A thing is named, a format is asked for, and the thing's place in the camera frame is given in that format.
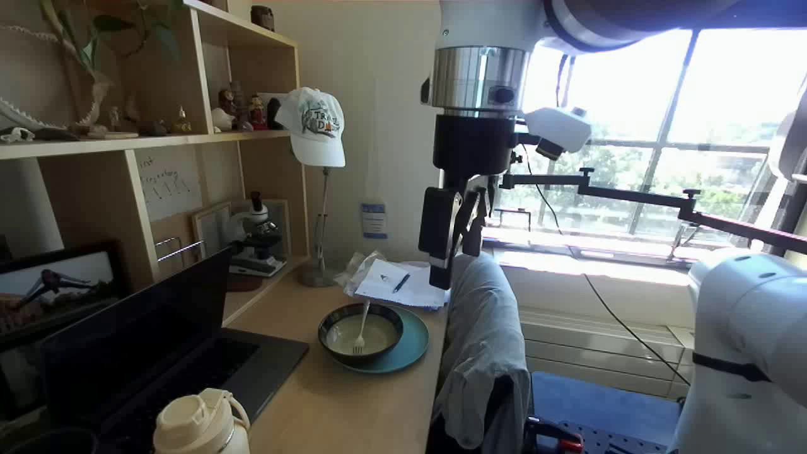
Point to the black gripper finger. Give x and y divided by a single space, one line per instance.
439 276
473 234

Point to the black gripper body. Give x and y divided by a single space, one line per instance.
461 146

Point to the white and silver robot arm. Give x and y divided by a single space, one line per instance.
478 80

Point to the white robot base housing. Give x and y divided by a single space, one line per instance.
749 358

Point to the white notepad papers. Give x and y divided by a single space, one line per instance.
373 277

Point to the teal plate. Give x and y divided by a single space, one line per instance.
403 354

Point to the cream bowl with tiled rim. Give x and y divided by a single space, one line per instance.
339 329

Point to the grey cloth on chair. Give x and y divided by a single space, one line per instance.
483 393

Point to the metal cap stand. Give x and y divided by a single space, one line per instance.
316 271

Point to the white baseball cap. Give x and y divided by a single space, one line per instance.
316 127

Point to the black microscope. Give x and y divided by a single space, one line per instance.
255 241

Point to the small figurines on shelf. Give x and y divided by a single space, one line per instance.
244 112

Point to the wooden shelf unit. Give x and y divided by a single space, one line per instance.
151 160

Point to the potted plant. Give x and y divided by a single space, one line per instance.
78 29

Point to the black computer monitor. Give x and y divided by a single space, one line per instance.
48 290

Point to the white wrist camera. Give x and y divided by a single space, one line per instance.
552 132

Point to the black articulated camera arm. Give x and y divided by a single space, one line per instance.
685 205

